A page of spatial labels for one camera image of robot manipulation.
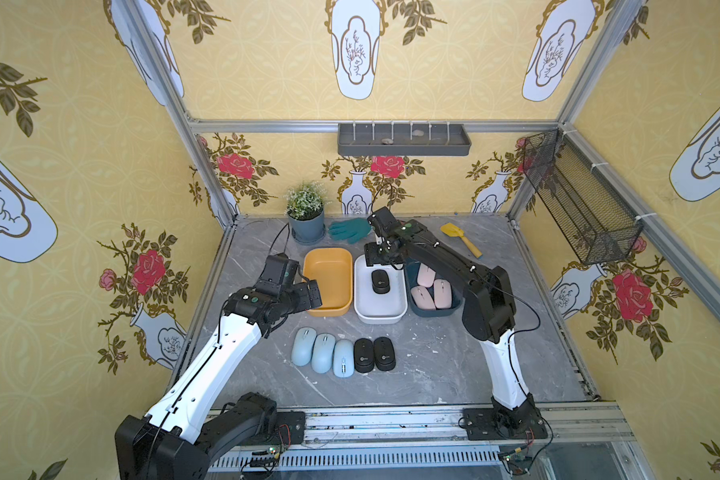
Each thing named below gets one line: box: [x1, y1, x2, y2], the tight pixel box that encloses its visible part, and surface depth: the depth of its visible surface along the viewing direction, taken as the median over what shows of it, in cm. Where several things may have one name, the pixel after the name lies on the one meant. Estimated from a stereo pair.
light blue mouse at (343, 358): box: [333, 339, 355, 378], surface depth 84 cm
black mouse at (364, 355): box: [354, 338, 375, 373], surface depth 85 cm
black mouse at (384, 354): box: [374, 336, 396, 371], surface depth 85 cm
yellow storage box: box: [303, 247, 353, 317], surface depth 104 cm
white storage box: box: [354, 254, 408, 325], surface depth 99 cm
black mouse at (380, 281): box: [371, 269, 391, 295], surface depth 102 cm
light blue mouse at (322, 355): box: [312, 333, 336, 373], surface depth 86 cm
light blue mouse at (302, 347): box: [291, 326, 317, 367], surface depth 87 cm
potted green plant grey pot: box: [284, 181, 332, 244], surface depth 105 cm
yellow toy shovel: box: [440, 222, 483, 258], surface depth 118 cm
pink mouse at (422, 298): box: [410, 286, 436, 310], surface depth 97 cm
